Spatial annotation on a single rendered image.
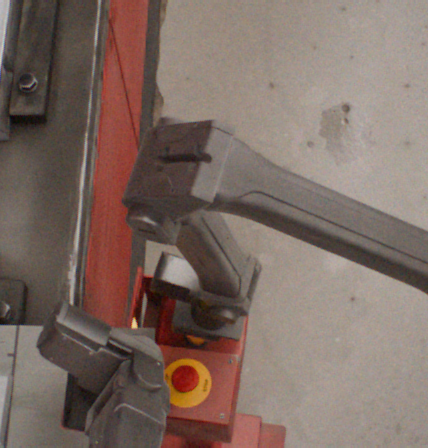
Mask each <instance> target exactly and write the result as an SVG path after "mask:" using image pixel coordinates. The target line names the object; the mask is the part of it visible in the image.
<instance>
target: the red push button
mask: <svg viewBox="0 0 428 448"><path fill-rule="evenodd" d="M171 379H172V384H173V386H174V387H175V388H176V390H177V391H179V392H184V393H186V392H190V391H192V390H194V389H195V388H196V387H197V386H198V384H199V381H200V376H199V373H198V371H197V370H196V369H195V368H194V367H192V366H189V365H181V366H179V367H177V368H176V369H175V371H174V372H173V374H172V378H171Z"/></svg>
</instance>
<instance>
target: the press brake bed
mask: <svg viewBox="0 0 428 448"><path fill-rule="evenodd" d="M160 7H161V0H106V4H105V16H104V26H103V37H102V48H101V59H100V70H99V81H98V92H97V103H96V114H95V124H94V136H93V146H92V158H91V168H90V180H89V190H88V202H87V212H86V224H85V235H84V246H83V257H82V268H81V279H80V290H79V301H78V308H80V309H82V310H84V311H86V312H87V313H89V314H91V315H93V316H95V317H97V318H99V319H100V320H101V321H103V322H105V323H107V324H109V325H110V326H111V328H112V327H115V328H126V327H127V321H128V316H129V311H130V307H131V301H132V296H133V291H134V286H135V282H136V276H137V271H138V267H139V266H141V267H142V268H143V272H144V274H145V262H146V260H145V246H146V239H142V238H140V237H138V236H136V234H135V233H134V232H133V231H132V230H131V228H130V227H129V226H128V225H127V224H126V222H125V221H124V219H125V216H126V213H127V210H128V209H126V208H125V207H124V206H123V205H122V204H121V199H122V196H123V193H124V190H125V187H126V185H127V183H128V180H129V177H130V174H131V171H132V168H133V165H134V162H135V160H136V157H137V155H138V152H139V149H140V146H141V143H142V140H143V137H144V135H145V132H146V130H147V129H148V128H153V115H154V101H155V86H156V71H157V55H158V39H159V22H160Z"/></svg>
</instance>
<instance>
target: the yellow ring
mask: <svg viewBox="0 0 428 448"><path fill-rule="evenodd" d="M181 365H189V366H192V367H194V368H195V369H196V370H197V371H198V373H199V376H200V381H199V384H198V386H197V387H196V388H195V389H194V390H192V391H190V392H186V393H184V392H179V391H177V390H176V388H175V387H174V386H173V384H172V379H171V378H172V374H173V372H174V371H175V369H176V368H177V367H179V366H181ZM164 380H165V381H166V382H167V384H168V386H169V388H170V392H171V403H173V404H175V405H176V406H179V407H192V406H195V405H198V404H199V403H200V402H201V401H203V400H204V399H205V398H206V397H207V396H208V394H209V391H210V388H211V377H210V374H209V372H208V370H207V369H206V367H205V366H204V365H203V364H201V363H200V362H199V361H197V360H194V359H190V358H184V359H179V360H176V361H175V362H173V363H172V364H171V365H169V366H168V368H167V369H166V370H165V372H164Z"/></svg>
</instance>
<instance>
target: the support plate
mask: <svg viewBox="0 0 428 448"><path fill-rule="evenodd" d="M42 327H43V326H33V325H19V333H18V350H17V359H16V367H15V376H14V384H13V393H12V402H11V410H10V419H9V423H10V428H9V437H8V445H7V448H89V446H88V443H89V437H88V436H86V435H85V432H79V431H74V430H68V429H64V428H61V419H62V411H63V410H64V407H65V401H64V398H65V390H66V382H67V374H68V372H67V371H65V370H63V369H61V368H59V367H58V366H56V365H54V364H52V363H51V362H49V361H47V360H45V359H44V358H43V357H41V355H40V354H39V351H38V348H37V339H38V336H39V334H40V332H41V329H42ZM117 329H119V330H121V331H123V332H124V333H127V334H129V335H130V334H142V335H145V336H148V338H150V339H151V340H153V341H154V342H155V329H154V328H117ZM16 331H17V325H0V376H6V377H7V376H8V372H10V373H12V364H13V357H7V353H14V348H15V340H16Z"/></svg>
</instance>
